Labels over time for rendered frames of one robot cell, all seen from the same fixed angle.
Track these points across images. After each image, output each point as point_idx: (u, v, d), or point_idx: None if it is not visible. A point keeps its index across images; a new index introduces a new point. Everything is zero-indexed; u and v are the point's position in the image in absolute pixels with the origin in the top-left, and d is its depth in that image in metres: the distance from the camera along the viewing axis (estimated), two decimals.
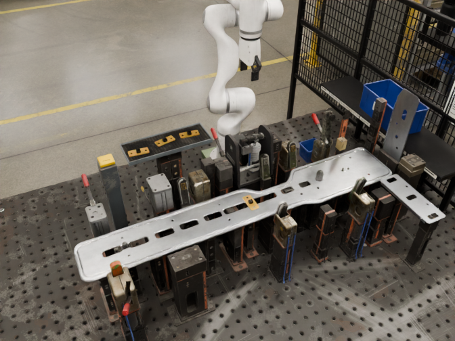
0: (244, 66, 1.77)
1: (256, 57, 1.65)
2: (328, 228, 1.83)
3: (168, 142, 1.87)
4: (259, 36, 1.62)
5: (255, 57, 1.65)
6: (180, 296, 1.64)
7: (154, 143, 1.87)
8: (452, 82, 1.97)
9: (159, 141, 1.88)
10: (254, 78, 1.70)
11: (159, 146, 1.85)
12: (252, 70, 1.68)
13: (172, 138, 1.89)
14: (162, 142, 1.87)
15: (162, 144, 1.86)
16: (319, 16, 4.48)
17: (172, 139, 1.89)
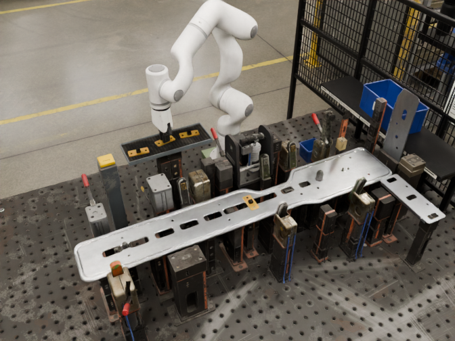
0: None
1: (168, 126, 1.78)
2: (328, 228, 1.83)
3: (168, 142, 1.87)
4: (169, 105, 1.74)
5: (167, 126, 1.78)
6: (180, 296, 1.64)
7: (154, 143, 1.87)
8: (452, 82, 1.97)
9: (159, 141, 1.88)
10: (166, 140, 1.85)
11: (159, 146, 1.85)
12: (164, 134, 1.83)
13: (172, 138, 1.89)
14: (162, 142, 1.87)
15: (162, 144, 1.86)
16: (319, 16, 4.48)
17: (172, 139, 1.89)
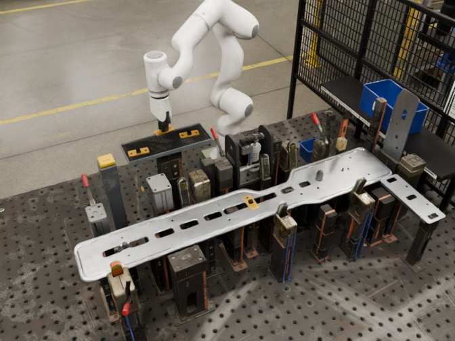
0: None
1: (166, 114, 1.75)
2: (328, 228, 1.83)
3: (166, 131, 1.84)
4: (168, 93, 1.71)
5: (166, 115, 1.75)
6: (180, 296, 1.64)
7: (153, 132, 1.83)
8: (452, 82, 1.97)
9: (158, 130, 1.84)
10: (164, 129, 1.82)
11: (158, 135, 1.82)
12: (162, 123, 1.79)
13: (171, 127, 1.86)
14: (160, 131, 1.84)
15: (161, 133, 1.83)
16: (319, 16, 4.48)
17: (171, 128, 1.85)
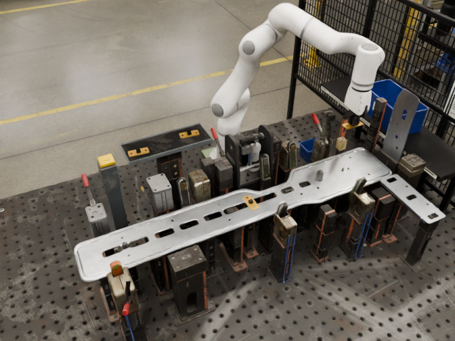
0: (352, 119, 1.81)
1: (365, 108, 1.72)
2: (328, 228, 1.83)
3: (356, 126, 1.81)
4: (372, 87, 1.68)
5: (364, 109, 1.72)
6: (180, 296, 1.64)
7: (342, 125, 1.81)
8: (452, 82, 1.97)
9: (347, 124, 1.82)
10: (356, 123, 1.79)
11: (348, 128, 1.79)
12: (356, 117, 1.76)
13: (360, 122, 1.83)
14: (350, 125, 1.81)
15: (351, 127, 1.80)
16: (319, 16, 4.48)
17: (361, 124, 1.82)
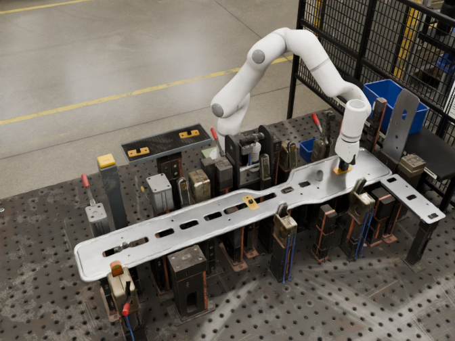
0: (342, 164, 1.97)
1: (353, 156, 1.88)
2: (328, 228, 1.83)
3: (346, 170, 1.97)
4: (359, 139, 1.83)
5: (353, 157, 1.88)
6: (180, 296, 1.64)
7: (333, 170, 1.97)
8: (452, 82, 1.97)
9: (337, 168, 1.98)
10: (345, 168, 1.95)
11: (338, 174, 1.95)
12: (345, 163, 1.92)
13: (350, 167, 1.98)
14: (340, 170, 1.97)
15: (341, 172, 1.96)
16: (319, 16, 4.48)
17: (350, 168, 1.98)
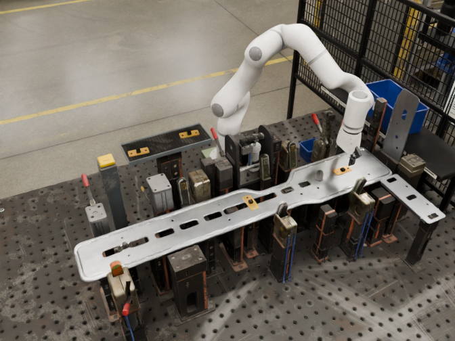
0: (339, 150, 1.96)
1: (356, 147, 1.84)
2: (328, 228, 1.83)
3: (346, 172, 1.97)
4: (361, 130, 1.80)
5: (356, 148, 1.83)
6: (180, 296, 1.64)
7: (333, 170, 1.98)
8: (452, 82, 1.97)
9: (337, 170, 1.98)
10: (352, 164, 1.89)
11: (338, 174, 1.96)
12: (351, 157, 1.87)
13: (349, 168, 1.99)
14: (340, 171, 1.97)
15: (341, 173, 1.96)
16: (319, 16, 4.48)
17: (350, 170, 1.98)
